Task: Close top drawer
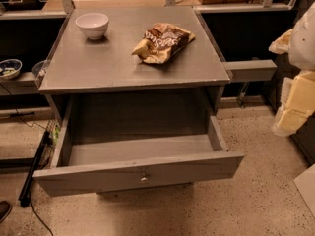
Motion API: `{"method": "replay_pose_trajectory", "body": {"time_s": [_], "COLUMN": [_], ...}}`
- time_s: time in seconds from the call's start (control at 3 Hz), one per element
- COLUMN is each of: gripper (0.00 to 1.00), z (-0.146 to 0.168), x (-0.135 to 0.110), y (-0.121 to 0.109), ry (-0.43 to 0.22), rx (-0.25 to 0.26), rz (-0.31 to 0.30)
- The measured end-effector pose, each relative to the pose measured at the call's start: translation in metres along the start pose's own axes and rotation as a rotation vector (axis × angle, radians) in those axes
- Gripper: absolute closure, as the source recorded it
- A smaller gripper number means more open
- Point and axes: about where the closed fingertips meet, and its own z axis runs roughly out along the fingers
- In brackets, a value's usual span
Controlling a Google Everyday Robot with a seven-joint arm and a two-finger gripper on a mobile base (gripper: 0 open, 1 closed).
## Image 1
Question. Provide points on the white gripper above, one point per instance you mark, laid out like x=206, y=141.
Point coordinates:
x=304, y=43

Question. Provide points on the grey top drawer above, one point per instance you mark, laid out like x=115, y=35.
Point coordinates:
x=122, y=141

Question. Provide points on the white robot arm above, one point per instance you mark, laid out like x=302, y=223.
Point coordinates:
x=299, y=43

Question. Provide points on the grey drawer cabinet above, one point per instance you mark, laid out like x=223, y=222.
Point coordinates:
x=81, y=67

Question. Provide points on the grey side shelf right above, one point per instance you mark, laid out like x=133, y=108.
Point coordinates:
x=250, y=71

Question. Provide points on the grey side shelf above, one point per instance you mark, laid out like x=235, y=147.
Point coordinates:
x=23, y=84
x=250, y=71

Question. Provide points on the brown chip bag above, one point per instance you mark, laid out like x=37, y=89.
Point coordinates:
x=162, y=41

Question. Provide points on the white ceramic bowl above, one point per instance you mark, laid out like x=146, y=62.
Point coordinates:
x=93, y=25

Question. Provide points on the clear plastic container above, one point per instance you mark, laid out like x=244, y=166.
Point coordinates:
x=39, y=70

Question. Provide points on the grey side shelf left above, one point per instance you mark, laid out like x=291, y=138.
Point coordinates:
x=23, y=84

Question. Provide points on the black floor bar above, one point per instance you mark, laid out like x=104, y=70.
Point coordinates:
x=24, y=198

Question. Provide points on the blue patterned bowl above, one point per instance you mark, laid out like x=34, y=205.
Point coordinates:
x=10, y=68

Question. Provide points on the black shoe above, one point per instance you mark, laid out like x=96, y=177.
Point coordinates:
x=5, y=209

